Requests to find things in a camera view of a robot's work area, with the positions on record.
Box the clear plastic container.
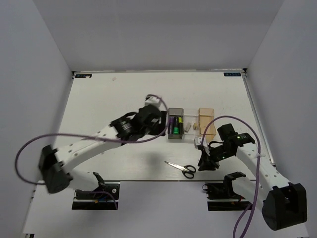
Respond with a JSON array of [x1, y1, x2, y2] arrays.
[[183, 108, 200, 143]]

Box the left blue corner label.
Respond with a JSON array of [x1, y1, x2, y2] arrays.
[[75, 74, 92, 78]]

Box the black handled scissors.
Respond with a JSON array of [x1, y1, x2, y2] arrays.
[[165, 161, 196, 179]]

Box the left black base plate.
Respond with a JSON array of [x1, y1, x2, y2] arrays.
[[72, 182, 120, 211]]

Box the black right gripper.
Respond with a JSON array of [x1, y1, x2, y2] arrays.
[[198, 144, 234, 171]]

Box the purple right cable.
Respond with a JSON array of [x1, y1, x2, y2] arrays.
[[200, 115, 261, 238]]

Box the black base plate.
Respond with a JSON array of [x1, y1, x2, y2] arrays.
[[72, 182, 120, 211], [205, 182, 256, 212]]

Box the grey eraser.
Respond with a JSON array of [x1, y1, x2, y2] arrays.
[[184, 122, 191, 132]]

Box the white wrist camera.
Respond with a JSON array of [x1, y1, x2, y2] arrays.
[[145, 95, 161, 108], [194, 136, 208, 150]]

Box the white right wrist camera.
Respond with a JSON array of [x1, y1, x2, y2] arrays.
[[194, 136, 208, 150]]

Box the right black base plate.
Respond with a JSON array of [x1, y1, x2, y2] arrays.
[[205, 182, 256, 212]]

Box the dark grey plastic container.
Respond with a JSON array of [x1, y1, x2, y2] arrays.
[[168, 108, 184, 140]]

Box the blue corner label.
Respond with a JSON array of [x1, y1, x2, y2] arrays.
[[75, 74, 92, 78], [223, 72, 241, 77]]

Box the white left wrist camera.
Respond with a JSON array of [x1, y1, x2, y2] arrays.
[[145, 95, 161, 108]]

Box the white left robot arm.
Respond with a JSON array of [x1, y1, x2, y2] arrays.
[[38, 105, 167, 198]]

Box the orange plastic container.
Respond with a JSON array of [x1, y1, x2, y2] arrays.
[[198, 108, 216, 141]]

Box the purple highlighter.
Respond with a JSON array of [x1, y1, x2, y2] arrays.
[[168, 117, 174, 134]]

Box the right blue corner label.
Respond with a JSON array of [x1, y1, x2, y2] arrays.
[[223, 72, 241, 77]]

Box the yellow highlighter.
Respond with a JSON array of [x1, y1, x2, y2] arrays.
[[178, 117, 183, 130]]

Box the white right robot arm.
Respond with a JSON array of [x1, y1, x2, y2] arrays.
[[194, 124, 307, 231]]

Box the green highlighter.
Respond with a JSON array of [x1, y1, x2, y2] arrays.
[[173, 117, 180, 134]]

